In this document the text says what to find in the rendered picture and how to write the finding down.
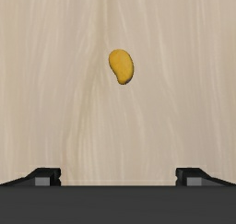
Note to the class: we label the yellow mango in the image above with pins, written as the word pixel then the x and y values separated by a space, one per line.
pixel 121 65

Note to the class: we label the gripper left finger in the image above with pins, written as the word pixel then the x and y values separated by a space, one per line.
pixel 46 176

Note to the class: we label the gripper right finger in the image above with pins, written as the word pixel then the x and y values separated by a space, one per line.
pixel 190 176

